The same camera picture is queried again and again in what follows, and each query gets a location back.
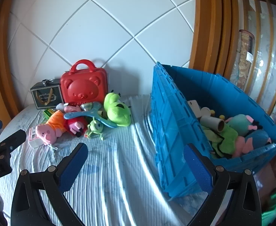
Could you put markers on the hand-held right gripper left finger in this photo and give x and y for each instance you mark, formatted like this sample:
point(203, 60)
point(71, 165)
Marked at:
point(73, 167)

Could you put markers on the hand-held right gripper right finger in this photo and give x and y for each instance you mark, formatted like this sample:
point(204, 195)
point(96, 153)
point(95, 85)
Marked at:
point(198, 167)

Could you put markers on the blue plastic crate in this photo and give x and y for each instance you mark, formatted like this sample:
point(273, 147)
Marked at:
point(173, 134)

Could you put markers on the pink pig plush red dress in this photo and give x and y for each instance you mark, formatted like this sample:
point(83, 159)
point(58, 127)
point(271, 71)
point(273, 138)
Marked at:
point(77, 123)

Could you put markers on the pink and white toy box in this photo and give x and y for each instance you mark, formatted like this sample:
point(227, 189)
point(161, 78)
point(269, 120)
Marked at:
point(32, 139)

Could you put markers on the pink pig plush orange dress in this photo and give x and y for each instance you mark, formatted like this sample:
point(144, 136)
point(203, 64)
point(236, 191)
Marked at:
point(55, 122)

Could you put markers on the green one-eyed monster plush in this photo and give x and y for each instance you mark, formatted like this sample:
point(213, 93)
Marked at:
point(95, 127)

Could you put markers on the cardboard tube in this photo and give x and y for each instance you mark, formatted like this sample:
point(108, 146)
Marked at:
point(211, 122)

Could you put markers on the white quilted bedspread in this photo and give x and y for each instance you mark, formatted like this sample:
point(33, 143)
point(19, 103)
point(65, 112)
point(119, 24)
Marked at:
point(119, 157)

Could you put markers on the pink plush toy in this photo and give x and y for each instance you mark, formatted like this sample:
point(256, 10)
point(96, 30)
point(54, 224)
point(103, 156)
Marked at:
point(242, 146)

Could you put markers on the blue boomerang toy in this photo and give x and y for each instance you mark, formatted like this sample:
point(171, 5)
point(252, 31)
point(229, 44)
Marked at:
point(90, 114)

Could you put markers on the white block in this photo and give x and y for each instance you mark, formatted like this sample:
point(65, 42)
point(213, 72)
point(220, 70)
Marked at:
point(193, 108)

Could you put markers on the blue plush toy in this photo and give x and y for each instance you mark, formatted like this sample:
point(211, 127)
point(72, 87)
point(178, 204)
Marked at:
point(258, 137)

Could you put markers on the green plush toy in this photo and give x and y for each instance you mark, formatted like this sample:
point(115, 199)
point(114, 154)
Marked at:
point(116, 113)

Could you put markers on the red bear suitcase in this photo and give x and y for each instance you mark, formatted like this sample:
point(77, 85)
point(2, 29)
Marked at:
point(83, 87)

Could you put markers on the brown patterned rolled carpet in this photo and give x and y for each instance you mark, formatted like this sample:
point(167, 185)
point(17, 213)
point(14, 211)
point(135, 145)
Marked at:
point(242, 58)

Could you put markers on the wood-slat frosted glass partition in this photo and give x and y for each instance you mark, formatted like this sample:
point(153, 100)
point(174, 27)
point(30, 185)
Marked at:
point(267, 51)

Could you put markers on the wooden frame post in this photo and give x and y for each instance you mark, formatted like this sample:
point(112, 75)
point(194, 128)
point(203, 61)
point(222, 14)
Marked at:
point(3, 63)
point(208, 28)

